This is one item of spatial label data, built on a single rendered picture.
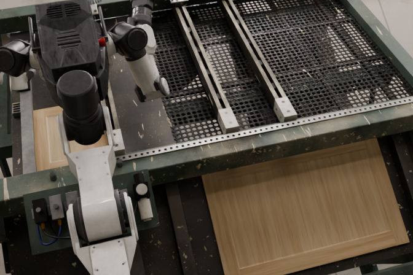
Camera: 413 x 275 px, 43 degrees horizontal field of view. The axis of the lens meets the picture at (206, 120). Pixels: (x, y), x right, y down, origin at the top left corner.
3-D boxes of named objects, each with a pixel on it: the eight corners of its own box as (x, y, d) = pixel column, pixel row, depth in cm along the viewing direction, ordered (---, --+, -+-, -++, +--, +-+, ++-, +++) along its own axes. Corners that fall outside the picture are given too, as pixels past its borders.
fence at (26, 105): (25, 181, 218) (23, 175, 216) (19, 47, 283) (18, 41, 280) (37, 178, 219) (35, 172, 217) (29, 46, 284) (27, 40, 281)
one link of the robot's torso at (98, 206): (131, 223, 157) (106, 96, 179) (72, 236, 154) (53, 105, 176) (134, 238, 170) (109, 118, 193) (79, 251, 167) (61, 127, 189)
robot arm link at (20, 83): (11, 87, 235) (8, 91, 224) (8, 63, 232) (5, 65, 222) (38, 85, 237) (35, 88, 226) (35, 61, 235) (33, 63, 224)
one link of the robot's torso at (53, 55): (122, 51, 177) (106, -14, 198) (19, 69, 171) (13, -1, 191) (129, 107, 201) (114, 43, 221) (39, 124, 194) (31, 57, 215)
